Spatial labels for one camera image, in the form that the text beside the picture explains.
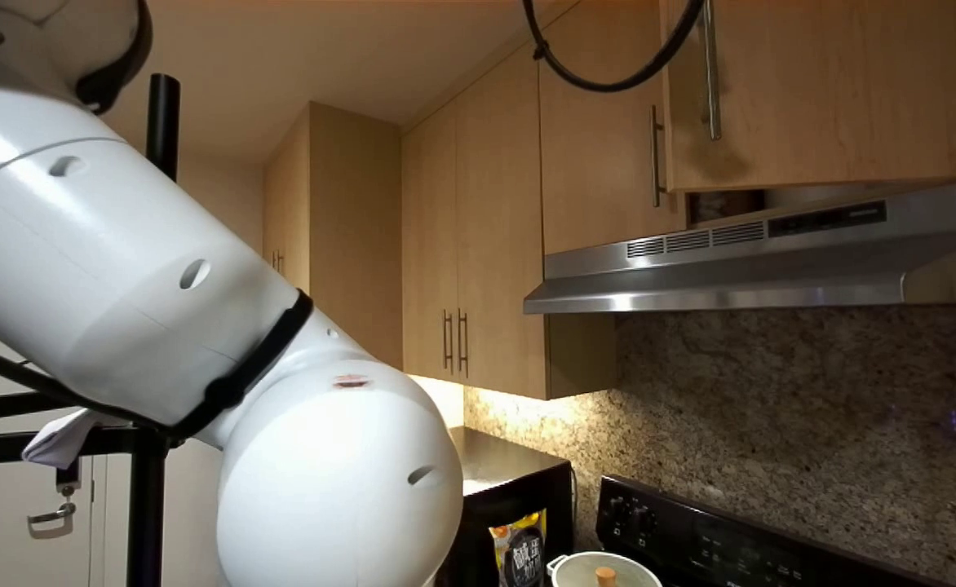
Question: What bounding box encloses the black kitchen stove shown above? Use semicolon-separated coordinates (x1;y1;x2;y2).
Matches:
594;477;937;587

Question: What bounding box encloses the metal door lever handle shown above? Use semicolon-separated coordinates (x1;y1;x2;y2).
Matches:
27;498;77;542

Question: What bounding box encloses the stainless steel range hood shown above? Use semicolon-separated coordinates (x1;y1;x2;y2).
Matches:
521;173;956;318

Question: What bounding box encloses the deep wooden side cabinet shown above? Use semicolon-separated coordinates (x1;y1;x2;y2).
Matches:
262;101;403;367

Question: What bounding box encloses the white crumpled cloth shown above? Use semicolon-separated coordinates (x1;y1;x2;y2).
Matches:
20;405;104;468

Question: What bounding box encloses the black metal camera stand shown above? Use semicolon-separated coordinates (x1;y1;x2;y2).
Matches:
0;72;189;587

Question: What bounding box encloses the black microwave oven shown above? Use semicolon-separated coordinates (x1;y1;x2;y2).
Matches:
430;425;577;587

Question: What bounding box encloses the white cooking pot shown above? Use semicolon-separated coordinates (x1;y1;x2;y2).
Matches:
544;547;666;587

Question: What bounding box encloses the wooden overhead cabinet door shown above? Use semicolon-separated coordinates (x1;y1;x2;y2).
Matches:
660;0;956;197
535;0;680;258

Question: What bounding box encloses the tall wooden cabinet door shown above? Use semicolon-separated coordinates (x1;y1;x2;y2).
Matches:
452;42;551;401
397;101;463;375

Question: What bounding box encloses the yellow black snack bag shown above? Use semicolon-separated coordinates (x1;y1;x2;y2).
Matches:
494;510;551;587

